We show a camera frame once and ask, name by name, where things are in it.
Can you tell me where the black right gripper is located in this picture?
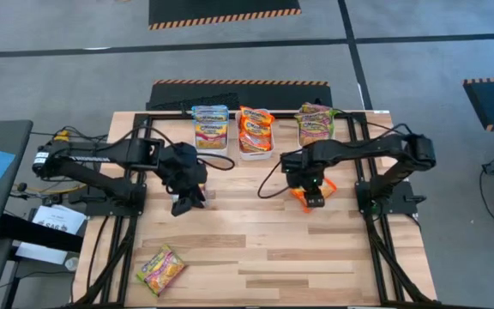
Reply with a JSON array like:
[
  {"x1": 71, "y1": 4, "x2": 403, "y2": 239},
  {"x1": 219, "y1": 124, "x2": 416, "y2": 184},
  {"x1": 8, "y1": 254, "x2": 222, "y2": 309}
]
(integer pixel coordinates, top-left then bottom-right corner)
[{"x1": 280, "y1": 149, "x2": 329, "y2": 209}]

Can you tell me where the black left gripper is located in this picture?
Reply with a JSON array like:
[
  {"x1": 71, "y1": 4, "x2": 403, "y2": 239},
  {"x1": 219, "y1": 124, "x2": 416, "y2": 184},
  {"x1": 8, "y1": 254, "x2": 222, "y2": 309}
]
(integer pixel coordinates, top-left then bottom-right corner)
[{"x1": 160, "y1": 142, "x2": 208, "y2": 217}]

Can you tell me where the orange chicken ramen noodle pack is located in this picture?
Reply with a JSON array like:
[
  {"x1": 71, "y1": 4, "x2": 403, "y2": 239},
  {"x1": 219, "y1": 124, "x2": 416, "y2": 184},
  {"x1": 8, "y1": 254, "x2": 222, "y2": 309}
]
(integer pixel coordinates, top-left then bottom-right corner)
[
  {"x1": 289, "y1": 178, "x2": 338, "y2": 215},
  {"x1": 238, "y1": 130, "x2": 273, "y2": 154},
  {"x1": 238, "y1": 106, "x2": 276, "y2": 125},
  {"x1": 240, "y1": 119, "x2": 273, "y2": 137}
]

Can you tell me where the green pink ramen noodle pack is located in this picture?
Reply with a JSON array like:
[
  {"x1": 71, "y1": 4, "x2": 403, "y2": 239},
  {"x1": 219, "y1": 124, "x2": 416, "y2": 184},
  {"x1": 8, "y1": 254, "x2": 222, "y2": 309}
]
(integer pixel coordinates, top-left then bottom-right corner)
[
  {"x1": 300, "y1": 101, "x2": 333, "y2": 113},
  {"x1": 298, "y1": 123, "x2": 332, "y2": 147},
  {"x1": 136, "y1": 244, "x2": 187, "y2": 297},
  {"x1": 294, "y1": 110, "x2": 337, "y2": 126}
]

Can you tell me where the white plastic bin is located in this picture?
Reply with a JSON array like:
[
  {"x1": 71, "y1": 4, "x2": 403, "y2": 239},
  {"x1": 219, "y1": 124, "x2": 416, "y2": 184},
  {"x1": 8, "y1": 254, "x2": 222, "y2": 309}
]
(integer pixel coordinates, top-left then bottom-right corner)
[
  {"x1": 236, "y1": 109, "x2": 276, "y2": 161},
  {"x1": 193, "y1": 106, "x2": 230, "y2": 156},
  {"x1": 297, "y1": 109, "x2": 336, "y2": 149}
]

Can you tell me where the white printed paper sheet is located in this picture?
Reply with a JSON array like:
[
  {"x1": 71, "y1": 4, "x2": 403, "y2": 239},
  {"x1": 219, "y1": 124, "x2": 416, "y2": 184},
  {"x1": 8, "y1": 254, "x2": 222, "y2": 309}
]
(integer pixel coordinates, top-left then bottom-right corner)
[{"x1": 32, "y1": 204, "x2": 87, "y2": 235}]

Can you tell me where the black desk beam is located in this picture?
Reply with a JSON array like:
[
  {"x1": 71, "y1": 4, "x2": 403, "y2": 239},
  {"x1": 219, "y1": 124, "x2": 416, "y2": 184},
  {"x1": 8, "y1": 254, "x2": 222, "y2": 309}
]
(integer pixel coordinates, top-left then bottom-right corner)
[{"x1": 0, "y1": 213, "x2": 84, "y2": 253}]

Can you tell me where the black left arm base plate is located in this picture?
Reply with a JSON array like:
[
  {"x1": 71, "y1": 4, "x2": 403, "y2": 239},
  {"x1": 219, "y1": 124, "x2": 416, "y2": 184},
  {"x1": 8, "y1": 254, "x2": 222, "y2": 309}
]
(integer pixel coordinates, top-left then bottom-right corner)
[{"x1": 69, "y1": 186, "x2": 148, "y2": 217}]

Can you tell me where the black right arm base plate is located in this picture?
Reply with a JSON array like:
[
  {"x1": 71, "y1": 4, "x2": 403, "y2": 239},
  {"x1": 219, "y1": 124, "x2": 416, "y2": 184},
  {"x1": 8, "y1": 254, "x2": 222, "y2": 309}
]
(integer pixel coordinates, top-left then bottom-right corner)
[{"x1": 354, "y1": 179, "x2": 427, "y2": 215}]

